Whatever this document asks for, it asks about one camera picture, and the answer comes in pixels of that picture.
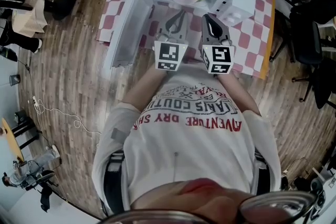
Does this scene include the black office chair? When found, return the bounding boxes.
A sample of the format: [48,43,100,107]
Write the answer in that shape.
[288,4,336,110]

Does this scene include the white floor cable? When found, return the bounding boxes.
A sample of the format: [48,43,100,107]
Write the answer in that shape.
[33,98,102,136]

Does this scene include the white printed t-shirt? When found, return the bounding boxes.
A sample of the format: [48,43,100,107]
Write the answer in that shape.
[91,70,283,218]

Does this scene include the person's right forearm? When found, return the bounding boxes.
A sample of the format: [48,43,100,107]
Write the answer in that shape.
[215,72,261,116]

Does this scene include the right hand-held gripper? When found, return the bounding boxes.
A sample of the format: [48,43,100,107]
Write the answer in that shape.
[200,14,236,75]

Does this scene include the person's left forearm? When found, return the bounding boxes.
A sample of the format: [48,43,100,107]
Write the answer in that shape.
[122,65,169,113]

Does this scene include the black shoulder strap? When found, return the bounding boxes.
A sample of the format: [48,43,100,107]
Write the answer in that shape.
[103,151,125,216]

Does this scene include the yellow round table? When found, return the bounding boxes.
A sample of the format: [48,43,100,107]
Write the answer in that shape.
[1,117,26,163]

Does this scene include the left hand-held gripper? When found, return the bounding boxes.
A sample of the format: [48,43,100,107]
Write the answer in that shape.
[153,10,190,72]

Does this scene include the dark rimmed eyeglasses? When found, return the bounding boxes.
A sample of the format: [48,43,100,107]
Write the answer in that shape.
[101,190,320,224]

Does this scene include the orange edged table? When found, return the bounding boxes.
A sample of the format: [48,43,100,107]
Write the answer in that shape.
[258,0,277,80]

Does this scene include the wire mesh waste bin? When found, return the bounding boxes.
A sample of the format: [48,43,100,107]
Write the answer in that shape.
[9,73,21,87]

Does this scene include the red white checkered tablecloth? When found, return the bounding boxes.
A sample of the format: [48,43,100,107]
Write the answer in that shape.
[96,0,274,77]

